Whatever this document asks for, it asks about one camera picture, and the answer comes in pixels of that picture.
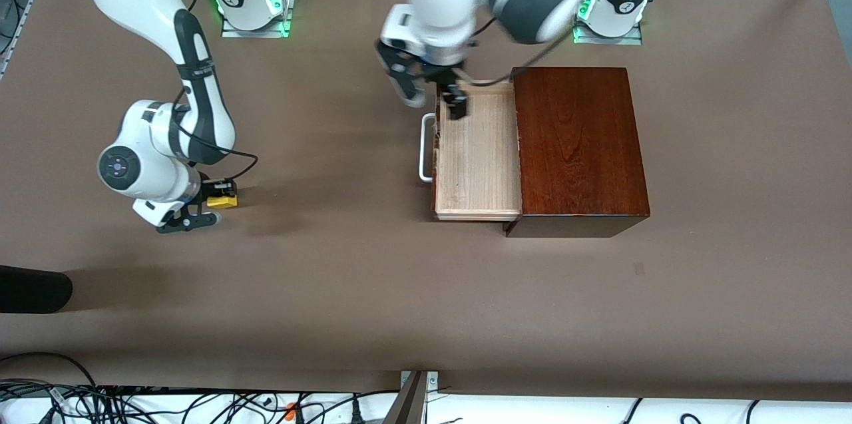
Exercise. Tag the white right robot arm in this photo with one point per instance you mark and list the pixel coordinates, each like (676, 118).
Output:
(153, 164)

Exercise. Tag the dark brown wooden cabinet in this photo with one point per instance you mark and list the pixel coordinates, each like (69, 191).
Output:
(586, 144)

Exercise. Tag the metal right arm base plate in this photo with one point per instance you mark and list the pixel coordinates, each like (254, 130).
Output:
(256, 31)

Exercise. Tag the yellow block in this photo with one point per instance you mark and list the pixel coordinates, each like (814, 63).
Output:
(221, 202)

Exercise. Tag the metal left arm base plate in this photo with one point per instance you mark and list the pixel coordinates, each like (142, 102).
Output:
(619, 40)

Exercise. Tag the light wooden drawer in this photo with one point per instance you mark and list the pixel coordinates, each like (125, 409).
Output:
(476, 164)

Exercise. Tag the black cylindrical object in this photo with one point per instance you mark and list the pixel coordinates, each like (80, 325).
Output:
(33, 289)

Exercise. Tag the orange connector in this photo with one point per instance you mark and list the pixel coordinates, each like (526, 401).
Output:
(291, 411)

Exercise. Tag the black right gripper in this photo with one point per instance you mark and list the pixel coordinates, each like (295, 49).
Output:
(212, 186)

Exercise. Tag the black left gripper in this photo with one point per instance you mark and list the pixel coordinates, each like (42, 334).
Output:
(444, 78)

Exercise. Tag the metal bracket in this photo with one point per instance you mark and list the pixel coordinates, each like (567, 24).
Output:
(413, 397)

